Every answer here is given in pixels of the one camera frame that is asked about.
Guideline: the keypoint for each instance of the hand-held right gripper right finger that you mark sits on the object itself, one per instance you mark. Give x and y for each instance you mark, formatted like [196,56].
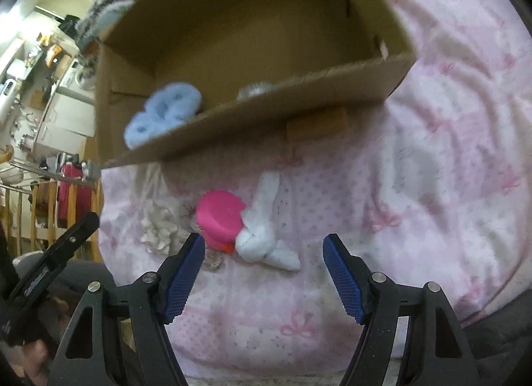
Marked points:
[343,276]

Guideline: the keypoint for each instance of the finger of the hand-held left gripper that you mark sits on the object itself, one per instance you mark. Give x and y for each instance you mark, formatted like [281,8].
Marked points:
[58,244]

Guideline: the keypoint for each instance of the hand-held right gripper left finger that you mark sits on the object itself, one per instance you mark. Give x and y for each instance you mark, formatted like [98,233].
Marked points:
[183,278]

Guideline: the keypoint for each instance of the cream ruffled scrunchie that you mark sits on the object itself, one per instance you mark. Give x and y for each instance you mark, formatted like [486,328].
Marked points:
[160,228]

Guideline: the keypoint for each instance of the pink plush toy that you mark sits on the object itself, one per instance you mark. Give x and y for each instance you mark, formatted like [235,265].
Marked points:
[218,217]

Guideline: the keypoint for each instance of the white knotted sock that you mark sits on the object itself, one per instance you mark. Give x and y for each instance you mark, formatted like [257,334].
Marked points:
[266,236]

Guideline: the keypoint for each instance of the light blue fluffy socks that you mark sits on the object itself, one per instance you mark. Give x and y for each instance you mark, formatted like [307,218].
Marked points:
[164,114]

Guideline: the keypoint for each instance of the brown cardboard box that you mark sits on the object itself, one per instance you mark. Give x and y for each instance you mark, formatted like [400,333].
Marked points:
[232,37]

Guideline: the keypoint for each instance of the person's left hand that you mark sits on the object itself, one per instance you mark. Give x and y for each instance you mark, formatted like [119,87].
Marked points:
[39,352]

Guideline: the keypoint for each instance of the wooden railing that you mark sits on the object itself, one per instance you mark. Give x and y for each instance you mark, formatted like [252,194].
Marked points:
[41,211]

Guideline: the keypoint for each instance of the pink hanging garment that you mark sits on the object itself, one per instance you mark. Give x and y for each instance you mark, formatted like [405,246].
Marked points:
[68,195]

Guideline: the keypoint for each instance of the pink bow-print blanket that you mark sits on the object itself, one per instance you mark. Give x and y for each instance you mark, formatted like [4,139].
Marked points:
[374,186]

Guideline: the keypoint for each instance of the white cabinet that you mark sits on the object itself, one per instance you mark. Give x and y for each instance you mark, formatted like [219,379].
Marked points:
[68,114]

